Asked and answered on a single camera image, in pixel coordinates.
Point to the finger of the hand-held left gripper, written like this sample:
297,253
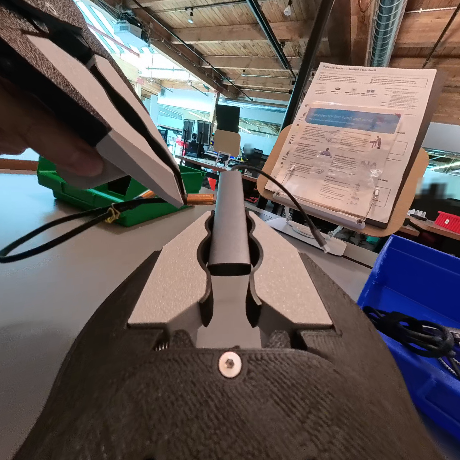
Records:
118,143
136,107

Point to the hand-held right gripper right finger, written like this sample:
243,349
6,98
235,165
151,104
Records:
291,291

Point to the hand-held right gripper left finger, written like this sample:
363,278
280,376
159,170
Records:
169,287

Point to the green plastic bin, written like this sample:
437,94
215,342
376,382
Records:
90,196

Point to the dark grey usb hub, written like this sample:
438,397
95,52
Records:
230,222

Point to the blue plastic bin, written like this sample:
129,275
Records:
395,273

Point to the person's left hand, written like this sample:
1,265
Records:
43,136

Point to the computer monitor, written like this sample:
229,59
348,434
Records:
204,132
188,131

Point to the ceiling projector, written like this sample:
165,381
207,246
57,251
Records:
129,30

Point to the black board document stand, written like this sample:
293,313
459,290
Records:
227,143

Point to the wooden document stand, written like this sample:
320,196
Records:
271,169

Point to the blue header laminated sheet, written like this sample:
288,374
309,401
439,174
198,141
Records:
341,161

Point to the red bin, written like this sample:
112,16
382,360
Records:
449,221

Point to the black pole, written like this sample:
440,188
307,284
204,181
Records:
312,54

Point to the white instruction sheet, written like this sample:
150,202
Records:
395,93

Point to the silver ceiling duct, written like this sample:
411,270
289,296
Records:
388,32

